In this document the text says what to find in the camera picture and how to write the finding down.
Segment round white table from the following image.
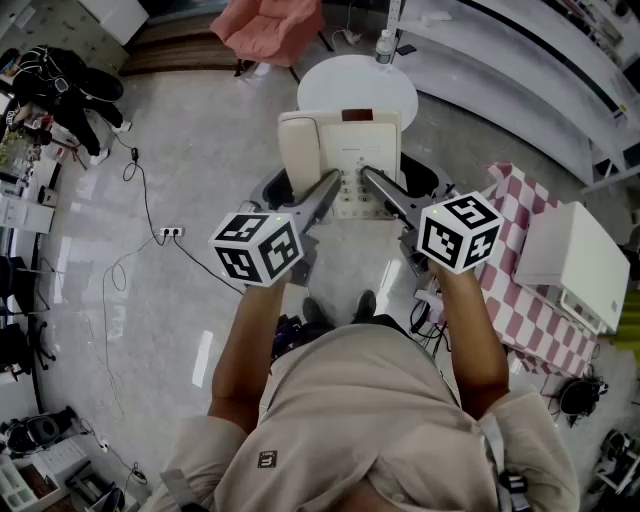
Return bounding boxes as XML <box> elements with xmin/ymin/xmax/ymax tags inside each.
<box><xmin>296</xmin><ymin>53</ymin><xmax>420</xmax><ymax>132</ymax></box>

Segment black cable with adaptor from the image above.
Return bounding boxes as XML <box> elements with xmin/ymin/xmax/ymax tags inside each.
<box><xmin>121</xmin><ymin>118</ymin><xmax>169</xmax><ymax>246</ymax></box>

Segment red tripod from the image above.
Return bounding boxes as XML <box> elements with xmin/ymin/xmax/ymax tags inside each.
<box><xmin>48</xmin><ymin>133</ymin><xmax>89</xmax><ymax>172</ymax></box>

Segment person's left forearm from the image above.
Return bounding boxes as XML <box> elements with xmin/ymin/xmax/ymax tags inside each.
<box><xmin>207</xmin><ymin>277</ymin><xmax>295</xmax><ymax>436</ymax></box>

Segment white extension socket with cable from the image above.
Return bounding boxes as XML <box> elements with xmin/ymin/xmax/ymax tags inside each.
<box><xmin>327</xmin><ymin>27</ymin><xmax>364</xmax><ymax>54</ymax></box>

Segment white cluttered desk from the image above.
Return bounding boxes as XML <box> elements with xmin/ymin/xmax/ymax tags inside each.
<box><xmin>0</xmin><ymin>144</ymin><xmax>66</xmax><ymax>236</ymax></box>

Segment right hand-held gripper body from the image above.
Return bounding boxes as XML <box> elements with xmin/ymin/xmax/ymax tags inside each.
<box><xmin>398</xmin><ymin>191</ymin><xmax>505</xmax><ymax>279</ymax></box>

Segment white shelf rack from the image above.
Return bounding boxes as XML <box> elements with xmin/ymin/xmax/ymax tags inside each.
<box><xmin>387</xmin><ymin>0</ymin><xmax>640</xmax><ymax>194</ymax></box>

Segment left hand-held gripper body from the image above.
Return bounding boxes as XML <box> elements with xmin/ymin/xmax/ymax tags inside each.
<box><xmin>208</xmin><ymin>201</ymin><xmax>321</xmax><ymax>289</ymax></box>

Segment clear water bottle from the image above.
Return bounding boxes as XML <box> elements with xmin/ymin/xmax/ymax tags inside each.
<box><xmin>374</xmin><ymin>29</ymin><xmax>397</xmax><ymax>71</ymax></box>

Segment person's right forearm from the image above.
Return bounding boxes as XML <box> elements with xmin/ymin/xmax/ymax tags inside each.
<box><xmin>428</xmin><ymin>258</ymin><xmax>512</xmax><ymax>424</ymax></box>

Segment black purple pouch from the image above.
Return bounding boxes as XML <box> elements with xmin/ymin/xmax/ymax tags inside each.
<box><xmin>272</xmin><ymin>313</ymin><xmax>304</xmax><ymax>362</ymax></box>

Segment lime green object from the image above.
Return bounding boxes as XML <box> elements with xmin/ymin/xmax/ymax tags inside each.
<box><xmin>617</xmin><ymin>293</ymin><xmax>640</xmax><ymax>362</ymax></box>

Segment person's beige shirt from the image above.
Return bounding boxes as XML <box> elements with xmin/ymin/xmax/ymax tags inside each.
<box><xmin>144</xmin><ymin>322</ymin><xmax>582</xmax><ymax>512</ymax></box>

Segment pink armchair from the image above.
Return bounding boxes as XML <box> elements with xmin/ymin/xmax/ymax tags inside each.
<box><xmin>209</xmin><ymin>0</ymin><xmax>327</xmax><ymax>84</ymax></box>

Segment wooden step platform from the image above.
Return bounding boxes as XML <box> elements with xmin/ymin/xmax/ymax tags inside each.
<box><xmin>119</xmin><ymin>12</ymin><xmax>242</xmax><ymax>77</ymax></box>

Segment black white device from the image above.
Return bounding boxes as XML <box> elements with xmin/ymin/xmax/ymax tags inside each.
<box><xmin>594</xmin><ymin>429</ymin><xmax>640</xmax><ymax>496</ymax></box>

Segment white cabinet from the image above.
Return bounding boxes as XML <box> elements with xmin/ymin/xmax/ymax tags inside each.
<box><xmin>77</xmin><ymin>0</ymin><xmax>150</xmax><ymax>47</ymax></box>

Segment person's black trousers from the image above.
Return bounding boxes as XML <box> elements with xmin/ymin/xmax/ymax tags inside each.
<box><xmin>294</xmin><ymin>314</ymin><xmax>407</xmax><ymax>342</ymax></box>

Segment beige telephone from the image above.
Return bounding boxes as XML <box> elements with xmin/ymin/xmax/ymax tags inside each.
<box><xmin>277</xmin><ymin>108</ymin><xmax>404</xmax><ymax>221</ymax></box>

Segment black headset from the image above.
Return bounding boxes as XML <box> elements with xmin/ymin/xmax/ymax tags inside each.
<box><xmin>7</xmin><ymin>405</ymin><xmax>77</xmax><ymax>454</ymax></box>

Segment grey shoulder strap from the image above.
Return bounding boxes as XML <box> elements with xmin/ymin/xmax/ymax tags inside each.
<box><xmin>478</xmin><ymin>414</ymin><xmax>532</xmax><ymax>512</ymax></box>
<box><xmin>158</xmin><ymin>467</ymin><xmax>199</xmax><ymax>512</ymax></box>

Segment black headphones with cables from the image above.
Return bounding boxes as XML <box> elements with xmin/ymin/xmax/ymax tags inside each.
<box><xmin>551</xmin><ymin>374</ymin><xmax>609</xmax><ymax>429</ymax></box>

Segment pink checkered cloth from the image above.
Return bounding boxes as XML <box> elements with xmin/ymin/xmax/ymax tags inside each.
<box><xmin>472</xmin><ymin>160</ymin><xmax>602</xmax><ymax>377</ymax></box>

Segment person's right black shoe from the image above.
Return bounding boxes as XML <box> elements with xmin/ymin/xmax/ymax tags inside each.
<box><xmin>351</xmin><ymin>289</ymin><xmax>378</xmax><ymax>324</ymax></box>

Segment person's left black shoe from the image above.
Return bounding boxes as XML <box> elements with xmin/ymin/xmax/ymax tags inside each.
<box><xmin>301</xmin><ymin>295</ymin><xmax>327</xmax><ymax>326</ymax></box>

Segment black office chair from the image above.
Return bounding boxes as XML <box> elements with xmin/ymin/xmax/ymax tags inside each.
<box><xmin>0</xmin><ymin>319</ymin><xmax>57</xmax><ymax>377</ymax></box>

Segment white box appliance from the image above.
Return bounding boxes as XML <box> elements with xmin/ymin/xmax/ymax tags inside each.
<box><xmin>513</xmin><ymin>200</ymin><xmax>632</xmax><ymax>335</ymax></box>

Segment person's black shoe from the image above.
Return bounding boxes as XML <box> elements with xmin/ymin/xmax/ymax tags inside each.
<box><xmin>301</xmin><ymin>295</ymin><xmax>327</xmax><ymax>326</ymax></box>
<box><xmin>351</xmin><ymin>289</ymin><xmax>378</xmax><ymax>324</ymax></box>

